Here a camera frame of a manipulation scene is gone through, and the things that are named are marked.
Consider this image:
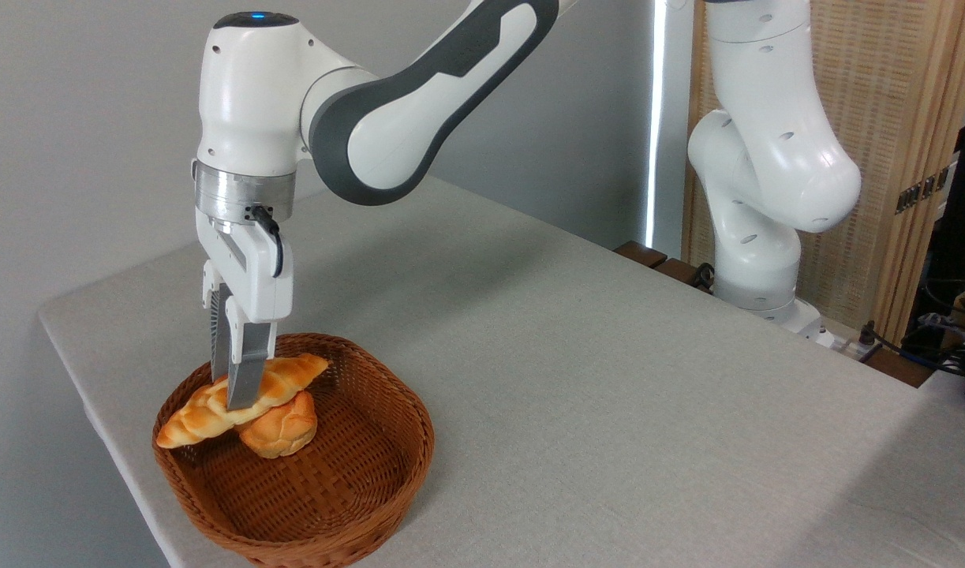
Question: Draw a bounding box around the black equipment rack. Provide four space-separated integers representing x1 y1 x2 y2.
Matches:
908 39 965 336

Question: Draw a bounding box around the brown wicker basket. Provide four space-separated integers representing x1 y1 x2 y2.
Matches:
151 332 436 568

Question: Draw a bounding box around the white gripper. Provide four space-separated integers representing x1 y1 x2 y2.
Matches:
195 209 295 411

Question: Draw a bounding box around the black cable bundle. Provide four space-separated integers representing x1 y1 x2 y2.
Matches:
861 276 965 381

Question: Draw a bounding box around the long braided bread loaf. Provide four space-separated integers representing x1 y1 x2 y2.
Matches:
157 353 329 451

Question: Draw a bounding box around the round knotted bread roll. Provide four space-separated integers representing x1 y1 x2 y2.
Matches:
238 390 319 460

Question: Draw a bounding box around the white power strip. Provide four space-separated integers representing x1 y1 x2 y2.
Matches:
814 327 881 362

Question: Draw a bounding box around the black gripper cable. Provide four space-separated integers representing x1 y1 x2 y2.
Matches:
245 205 284 278

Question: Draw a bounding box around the dark metal screen hinge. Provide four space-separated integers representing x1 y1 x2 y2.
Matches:
895 166 950 215

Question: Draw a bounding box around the grey tablecloth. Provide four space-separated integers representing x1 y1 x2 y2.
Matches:
39 175 965 568

